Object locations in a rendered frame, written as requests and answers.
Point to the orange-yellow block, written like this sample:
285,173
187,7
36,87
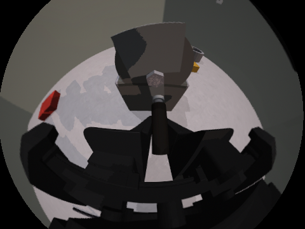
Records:
195,67

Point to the red block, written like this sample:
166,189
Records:
49,106

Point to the dark grey ring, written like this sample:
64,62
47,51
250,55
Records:
198,54

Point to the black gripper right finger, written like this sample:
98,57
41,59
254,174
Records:
186,144

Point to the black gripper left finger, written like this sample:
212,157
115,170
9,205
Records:
134,142

